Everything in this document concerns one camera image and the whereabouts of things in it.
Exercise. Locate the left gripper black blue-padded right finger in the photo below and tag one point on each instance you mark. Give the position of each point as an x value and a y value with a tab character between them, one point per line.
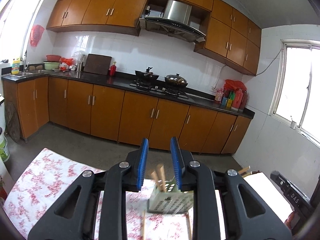
224	198

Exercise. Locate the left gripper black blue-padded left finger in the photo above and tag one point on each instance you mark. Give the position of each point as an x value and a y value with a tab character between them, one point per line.
73	214

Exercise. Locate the light wooden chopstick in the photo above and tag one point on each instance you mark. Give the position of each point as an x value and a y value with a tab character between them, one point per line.
143	225
245	172
161	175
154	176
188	226

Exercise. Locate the brown lower kitchen cabinets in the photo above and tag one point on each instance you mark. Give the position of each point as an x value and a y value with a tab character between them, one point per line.
121	115

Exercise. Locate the brown kitchen cabinets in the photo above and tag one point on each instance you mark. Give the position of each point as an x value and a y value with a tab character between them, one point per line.
121	115
218	30

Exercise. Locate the brown upper kitchen cabinets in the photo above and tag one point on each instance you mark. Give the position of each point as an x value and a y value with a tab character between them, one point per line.
218	30

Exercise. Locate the person's right hand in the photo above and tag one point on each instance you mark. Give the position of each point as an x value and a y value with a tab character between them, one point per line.
289	220

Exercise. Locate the floral red white tablecloth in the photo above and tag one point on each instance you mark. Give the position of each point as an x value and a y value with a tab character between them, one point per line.
49	174

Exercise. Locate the green perforated utensil holder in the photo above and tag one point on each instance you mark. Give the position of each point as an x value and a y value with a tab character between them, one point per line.
172	202

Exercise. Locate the white green bucket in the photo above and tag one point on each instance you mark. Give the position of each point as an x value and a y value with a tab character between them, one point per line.
4	151

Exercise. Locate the red bag with condiments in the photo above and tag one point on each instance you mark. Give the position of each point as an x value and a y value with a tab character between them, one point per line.
232	95

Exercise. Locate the black countertop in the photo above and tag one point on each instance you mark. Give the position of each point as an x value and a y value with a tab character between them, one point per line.
123	81

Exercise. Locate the red bottle on counter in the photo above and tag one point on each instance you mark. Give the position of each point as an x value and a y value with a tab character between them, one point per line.
113	69

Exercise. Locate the gas stove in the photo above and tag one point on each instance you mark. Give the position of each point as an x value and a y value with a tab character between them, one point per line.
161	90

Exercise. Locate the black wok left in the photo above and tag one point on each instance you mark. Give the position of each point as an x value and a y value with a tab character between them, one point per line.
146	76

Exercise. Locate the dark wooden cutting board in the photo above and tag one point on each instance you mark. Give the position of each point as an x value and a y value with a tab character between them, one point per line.
97	64

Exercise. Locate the red white bag on counter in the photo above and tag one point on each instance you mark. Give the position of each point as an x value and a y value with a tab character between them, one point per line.
66	64

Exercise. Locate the green basin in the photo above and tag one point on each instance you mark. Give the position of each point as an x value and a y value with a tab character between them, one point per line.
51	65

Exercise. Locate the black wok with lid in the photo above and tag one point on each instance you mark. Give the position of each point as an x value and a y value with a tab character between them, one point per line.
176	81

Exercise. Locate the red basin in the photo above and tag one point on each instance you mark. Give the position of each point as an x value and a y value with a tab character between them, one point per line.
53	58

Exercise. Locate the yellow detergent bottle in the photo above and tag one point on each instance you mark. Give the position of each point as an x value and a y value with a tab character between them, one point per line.
15	66

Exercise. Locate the steel range hood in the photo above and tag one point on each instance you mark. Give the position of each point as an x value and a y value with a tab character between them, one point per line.
176	19

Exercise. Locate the right window frame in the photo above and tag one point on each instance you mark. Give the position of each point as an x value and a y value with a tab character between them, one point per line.
296	96

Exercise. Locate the red plastic bag on wall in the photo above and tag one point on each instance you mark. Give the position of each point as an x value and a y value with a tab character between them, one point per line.
36	35

